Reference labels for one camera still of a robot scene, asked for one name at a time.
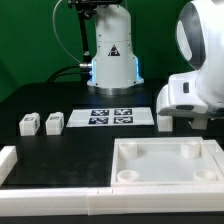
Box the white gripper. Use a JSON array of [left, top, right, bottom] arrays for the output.
[[156, 71, 224, 130]]

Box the white square tabletop part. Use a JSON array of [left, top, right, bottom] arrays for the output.
[[111, 137, 224, 187]]

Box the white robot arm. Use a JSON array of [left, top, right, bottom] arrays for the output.
[[87, 0, 224, 132]]

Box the white sheet with markers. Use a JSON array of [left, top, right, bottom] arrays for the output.
[[67, 107, 154, 127]]

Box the white right fence wall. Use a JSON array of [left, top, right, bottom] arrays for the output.
[[205, 140, 224, 174]]

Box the white fence wall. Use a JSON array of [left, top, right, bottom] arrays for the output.
[[0, 146, 18, 186], [0, 184, 224, 217], [205, 140, 224, 174]]

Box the white front fence wall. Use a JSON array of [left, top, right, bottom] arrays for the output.
[[0, 184, 224, 217]]

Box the black thick cable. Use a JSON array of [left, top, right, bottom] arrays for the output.
[[46, 63, 92, 84]]

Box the black camera stand pole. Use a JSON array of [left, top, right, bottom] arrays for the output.
[[68, 0, 96, 63]]

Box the grey thin cable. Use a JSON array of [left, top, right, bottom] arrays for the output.
[[52, 0, 83, 64]]

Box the white left fence wall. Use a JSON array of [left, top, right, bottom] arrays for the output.
[[0, 146, 18, 186]]

